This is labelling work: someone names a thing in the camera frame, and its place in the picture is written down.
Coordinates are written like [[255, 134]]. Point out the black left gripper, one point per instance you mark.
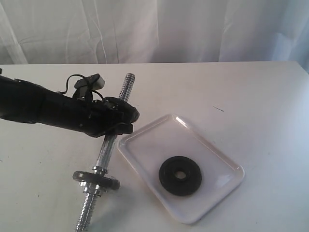
[[91, 117]]

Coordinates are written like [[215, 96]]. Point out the black weight plate end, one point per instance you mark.
[[130, 113]]

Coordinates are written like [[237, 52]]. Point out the chrome dumbbell bar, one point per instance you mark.
[[99, 168]]

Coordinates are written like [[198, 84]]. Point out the black weight plate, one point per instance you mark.
[[102, 181], [180, 176]]

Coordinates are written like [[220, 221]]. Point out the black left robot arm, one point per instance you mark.
[[20, 100]]

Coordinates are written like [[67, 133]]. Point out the chrome spinlock collar nut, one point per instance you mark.
[[90, 188]]

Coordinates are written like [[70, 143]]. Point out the white rectangular tray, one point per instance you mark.
[[172, 135]]

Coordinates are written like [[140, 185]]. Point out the white backdrop curtain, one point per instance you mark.
[[153, 31]]

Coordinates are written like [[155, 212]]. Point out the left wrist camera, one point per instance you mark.
[[87, 85]]

